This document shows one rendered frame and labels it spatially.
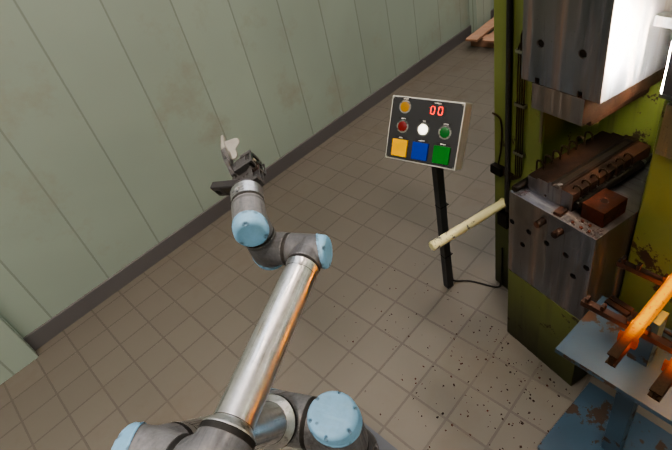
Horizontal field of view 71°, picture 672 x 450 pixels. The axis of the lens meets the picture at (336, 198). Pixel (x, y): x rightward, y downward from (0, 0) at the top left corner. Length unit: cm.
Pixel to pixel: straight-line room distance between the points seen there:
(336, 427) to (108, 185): 236
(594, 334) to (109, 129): 278
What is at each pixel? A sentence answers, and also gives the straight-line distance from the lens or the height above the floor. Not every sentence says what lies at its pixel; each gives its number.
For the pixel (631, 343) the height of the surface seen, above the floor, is 92.
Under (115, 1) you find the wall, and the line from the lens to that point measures 322.
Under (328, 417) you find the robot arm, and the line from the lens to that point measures 148.
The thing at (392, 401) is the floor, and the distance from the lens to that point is 246.
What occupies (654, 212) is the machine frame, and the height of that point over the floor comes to 95.
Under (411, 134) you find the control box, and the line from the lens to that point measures 211.
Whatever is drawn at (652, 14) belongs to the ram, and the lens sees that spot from 168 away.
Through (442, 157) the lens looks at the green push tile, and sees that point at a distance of 204.
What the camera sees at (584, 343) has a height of 65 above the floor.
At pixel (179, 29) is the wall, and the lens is 339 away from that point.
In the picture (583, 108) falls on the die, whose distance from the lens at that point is 167.
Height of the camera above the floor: 215
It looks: 37 degrees down
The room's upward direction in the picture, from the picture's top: 15 degrees counter-clockwise
